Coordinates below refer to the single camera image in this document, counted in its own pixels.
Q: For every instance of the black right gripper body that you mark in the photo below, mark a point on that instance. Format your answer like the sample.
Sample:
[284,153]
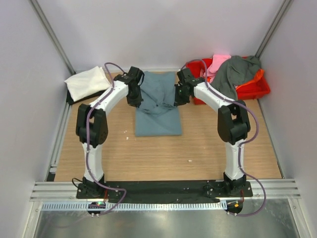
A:
[180,89]

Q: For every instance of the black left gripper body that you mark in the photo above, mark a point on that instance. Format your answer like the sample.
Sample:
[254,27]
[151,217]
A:
[131,97]

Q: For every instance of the light blue t shirt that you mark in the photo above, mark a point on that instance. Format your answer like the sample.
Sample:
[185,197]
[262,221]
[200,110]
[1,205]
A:
[157,114]

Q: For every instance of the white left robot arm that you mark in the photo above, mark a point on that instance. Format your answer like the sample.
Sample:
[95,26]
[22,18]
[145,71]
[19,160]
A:
[92,128]

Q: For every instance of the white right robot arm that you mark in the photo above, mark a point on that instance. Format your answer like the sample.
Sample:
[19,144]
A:
[233,125]

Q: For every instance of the pink t shirt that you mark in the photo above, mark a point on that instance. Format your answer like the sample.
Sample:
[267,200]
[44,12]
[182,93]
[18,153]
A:
[217,61]

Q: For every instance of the folded white t shirt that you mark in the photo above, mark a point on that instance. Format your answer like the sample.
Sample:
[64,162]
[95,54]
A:
[87,83]

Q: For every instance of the grey green t shirt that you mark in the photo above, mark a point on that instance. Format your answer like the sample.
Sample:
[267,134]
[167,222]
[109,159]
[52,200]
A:
[240,64]

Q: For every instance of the red plastic bin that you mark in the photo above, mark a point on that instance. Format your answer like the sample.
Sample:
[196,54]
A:
[253,91]

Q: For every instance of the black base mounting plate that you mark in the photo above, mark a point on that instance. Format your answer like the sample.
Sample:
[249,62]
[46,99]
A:
[162,189]

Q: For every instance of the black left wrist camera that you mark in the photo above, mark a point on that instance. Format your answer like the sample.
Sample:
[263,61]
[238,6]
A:
[137,74]

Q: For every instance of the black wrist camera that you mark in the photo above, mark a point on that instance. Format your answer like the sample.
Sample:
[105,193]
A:
[137,74]
[184,75]

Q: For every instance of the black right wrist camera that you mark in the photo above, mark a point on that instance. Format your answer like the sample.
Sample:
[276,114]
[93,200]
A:
[184,75]

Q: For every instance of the left aluminium frame post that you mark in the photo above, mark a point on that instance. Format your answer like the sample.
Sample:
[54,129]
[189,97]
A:
[49,30]

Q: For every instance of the aluminium frame post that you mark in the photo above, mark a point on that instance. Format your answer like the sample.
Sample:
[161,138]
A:
[283,9]
[49,30]

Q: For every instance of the white slotted cable duct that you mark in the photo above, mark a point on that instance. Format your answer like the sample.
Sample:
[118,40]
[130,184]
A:
[98,206]

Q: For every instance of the aluminium front frame rail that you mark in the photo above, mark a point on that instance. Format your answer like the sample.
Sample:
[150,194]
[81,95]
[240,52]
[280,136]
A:
[66,191]

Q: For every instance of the right aluminium frame post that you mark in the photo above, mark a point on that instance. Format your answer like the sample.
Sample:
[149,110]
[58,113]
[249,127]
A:
[283,9]

